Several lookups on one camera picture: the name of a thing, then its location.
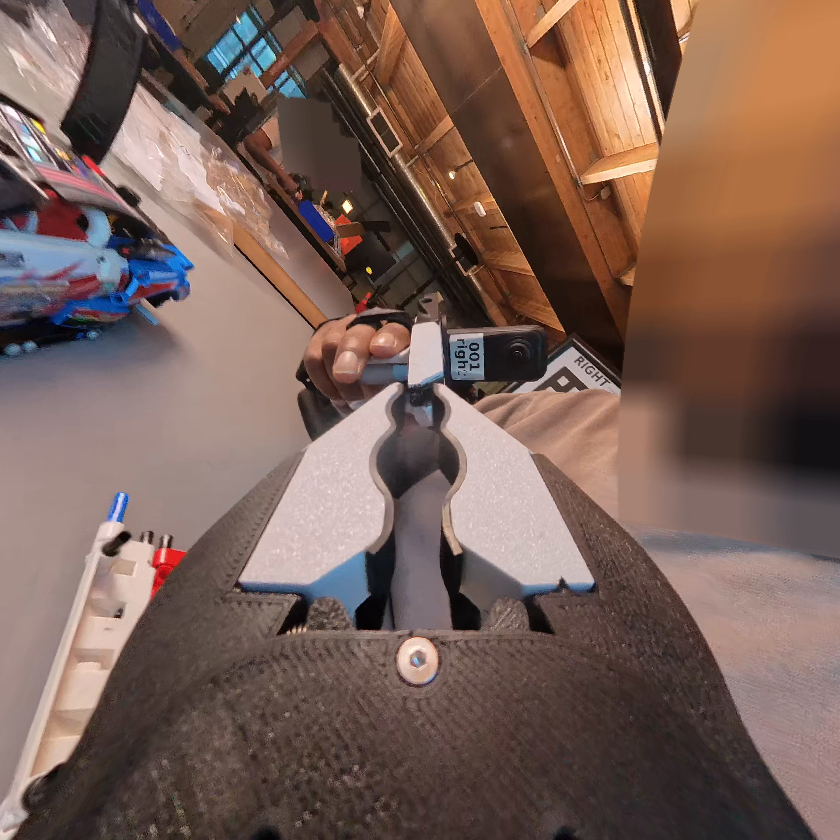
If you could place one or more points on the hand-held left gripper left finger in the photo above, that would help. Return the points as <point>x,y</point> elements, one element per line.
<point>321,518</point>

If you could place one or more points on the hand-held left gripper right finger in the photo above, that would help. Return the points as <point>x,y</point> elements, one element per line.
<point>518,525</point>

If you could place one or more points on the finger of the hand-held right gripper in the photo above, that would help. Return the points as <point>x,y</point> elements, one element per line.
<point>426,354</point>
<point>420,413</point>

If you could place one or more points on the blue lego pin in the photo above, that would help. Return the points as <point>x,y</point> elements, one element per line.
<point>119,508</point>

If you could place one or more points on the red and white lego panel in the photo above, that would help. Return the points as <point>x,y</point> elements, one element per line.
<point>85,643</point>

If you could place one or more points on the lego race car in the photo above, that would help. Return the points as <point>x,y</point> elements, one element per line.
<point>65,275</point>

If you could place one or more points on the person's right hand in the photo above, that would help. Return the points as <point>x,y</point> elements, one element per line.
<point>334,354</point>

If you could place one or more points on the black and white marker board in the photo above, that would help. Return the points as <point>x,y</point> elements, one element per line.
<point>584,374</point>

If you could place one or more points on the blue plastic bin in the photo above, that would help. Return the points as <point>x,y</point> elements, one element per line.
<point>318,220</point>

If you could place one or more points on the crumpled clear plastic bags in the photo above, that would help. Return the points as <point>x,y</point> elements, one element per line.
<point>197,170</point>

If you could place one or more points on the black curved strip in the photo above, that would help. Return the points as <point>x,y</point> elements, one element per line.
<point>105,79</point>

